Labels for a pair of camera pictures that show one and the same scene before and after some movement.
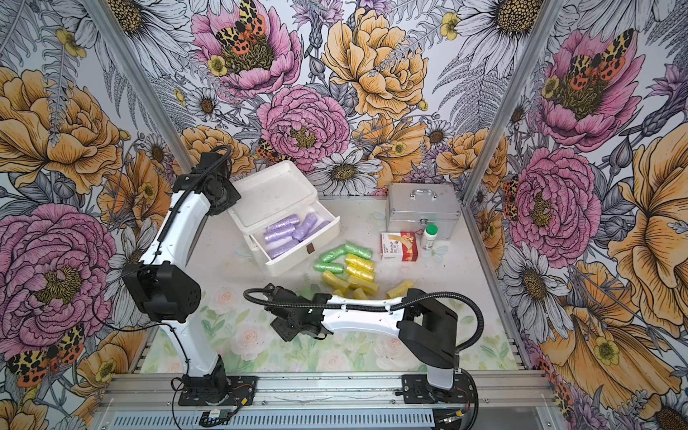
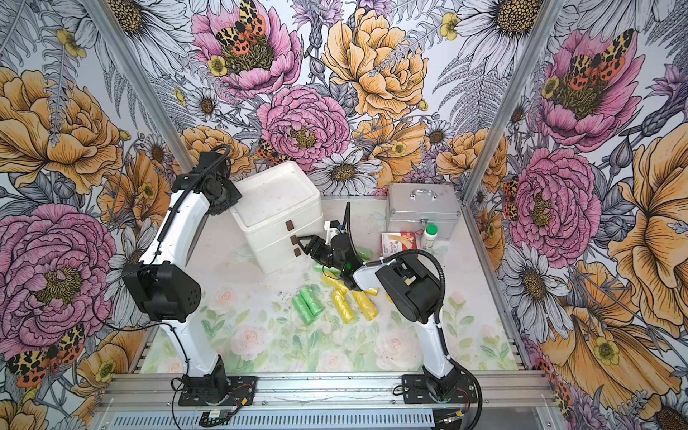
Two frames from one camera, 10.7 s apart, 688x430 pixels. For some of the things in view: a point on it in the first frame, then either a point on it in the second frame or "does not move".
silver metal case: (413, 208) does not move
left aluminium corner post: (141, 81) does not move
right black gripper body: (287, 329) to (327, 258)
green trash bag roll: (331, 267) does not move
